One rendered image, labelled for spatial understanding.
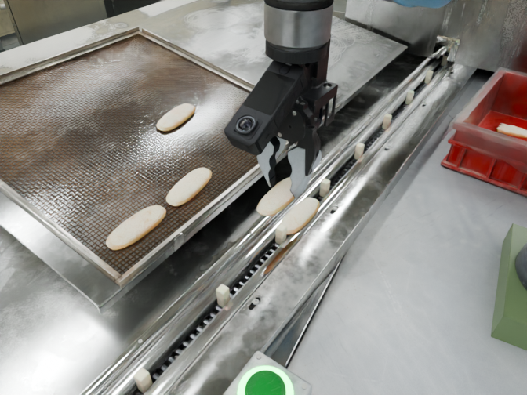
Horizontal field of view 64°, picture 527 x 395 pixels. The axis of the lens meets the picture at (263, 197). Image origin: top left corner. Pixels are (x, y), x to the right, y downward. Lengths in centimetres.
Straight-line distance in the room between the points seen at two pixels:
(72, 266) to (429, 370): 46
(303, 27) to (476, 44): 85
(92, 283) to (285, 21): 38
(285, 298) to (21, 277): 40
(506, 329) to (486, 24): 83
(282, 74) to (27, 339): 46
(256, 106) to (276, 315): 26
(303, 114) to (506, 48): 83
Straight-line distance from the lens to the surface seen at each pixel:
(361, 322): 60
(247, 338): 53
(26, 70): 97
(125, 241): 60
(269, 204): 58
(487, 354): 63
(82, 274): 59
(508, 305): 63
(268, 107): 48
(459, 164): 90
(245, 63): 102
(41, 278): 71
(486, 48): 127
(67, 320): 65
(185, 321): 56
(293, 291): 57
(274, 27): 48
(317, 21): 48
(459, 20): 127
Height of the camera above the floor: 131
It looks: 40 degrees down
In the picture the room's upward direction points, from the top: straight up
